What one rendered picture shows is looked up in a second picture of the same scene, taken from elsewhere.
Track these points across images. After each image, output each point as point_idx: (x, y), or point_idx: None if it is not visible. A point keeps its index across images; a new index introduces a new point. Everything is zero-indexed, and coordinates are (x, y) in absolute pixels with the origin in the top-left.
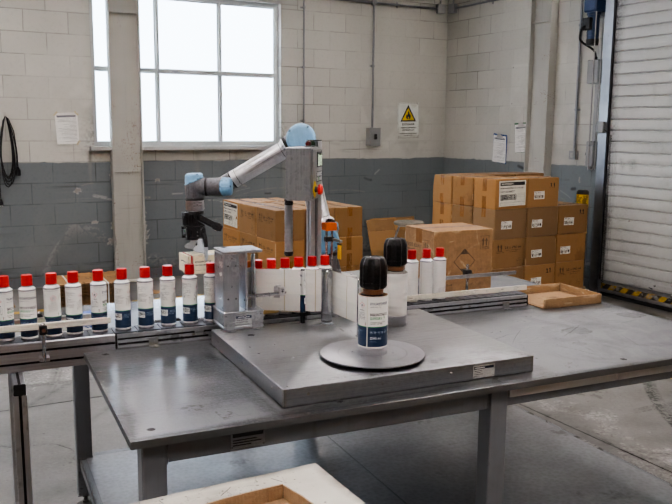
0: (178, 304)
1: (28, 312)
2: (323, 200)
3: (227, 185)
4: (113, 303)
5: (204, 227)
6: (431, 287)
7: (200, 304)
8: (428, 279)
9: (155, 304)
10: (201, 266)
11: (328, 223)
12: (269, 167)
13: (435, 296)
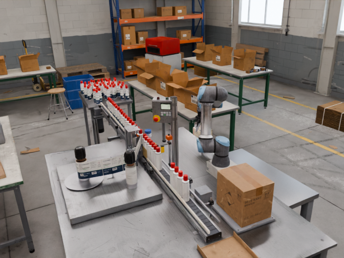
0: (190, 143)
1: (120, 121)
2: (202, 127)
3: (198, 104)
4: (190, 133)
5: (199, 118)
6: (178, 190)
7: (191, 147)
8: (177, 186)
9: (190, 140)
10: (195, 133)
11: (166, 135)
12: (217, 102)
13: (177, 195)
